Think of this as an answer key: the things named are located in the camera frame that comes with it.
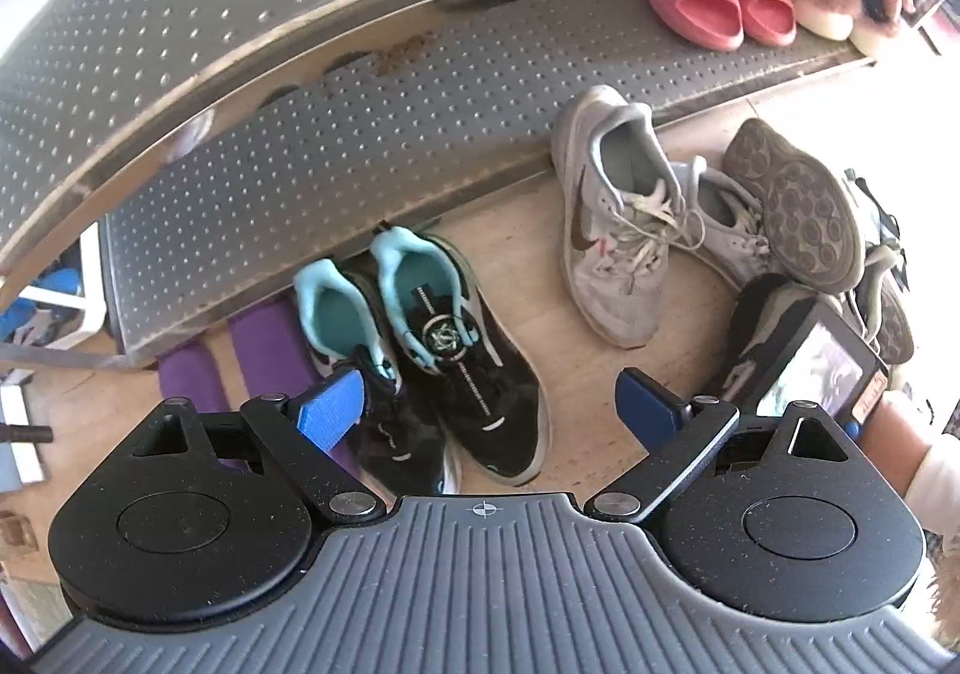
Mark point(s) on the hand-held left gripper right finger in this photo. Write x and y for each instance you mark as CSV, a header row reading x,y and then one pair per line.
x,y
645,408

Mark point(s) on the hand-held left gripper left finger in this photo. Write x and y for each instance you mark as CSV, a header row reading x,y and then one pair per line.
x,y
330,411

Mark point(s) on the chunky grey black sneaker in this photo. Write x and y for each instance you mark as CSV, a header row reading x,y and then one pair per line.
x,y
765,321

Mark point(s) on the purple foam slipper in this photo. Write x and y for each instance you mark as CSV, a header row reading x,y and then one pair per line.
x,y
262,359
191,378

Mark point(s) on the black mesh sneaker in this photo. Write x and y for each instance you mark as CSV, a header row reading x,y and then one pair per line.
x,y
802,209
896,321

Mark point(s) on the black teal-lined dial sneaker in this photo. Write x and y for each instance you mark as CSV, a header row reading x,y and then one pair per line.
x,y
495,404
330,314

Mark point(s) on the metal shoe rack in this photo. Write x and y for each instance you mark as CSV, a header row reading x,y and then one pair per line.
x,y
225,6

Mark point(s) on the person's right forearm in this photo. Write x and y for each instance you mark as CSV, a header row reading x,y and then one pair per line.
x,y
896,441

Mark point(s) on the pink foam slipper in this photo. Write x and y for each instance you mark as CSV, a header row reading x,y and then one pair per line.
x,y
765,17
697,17

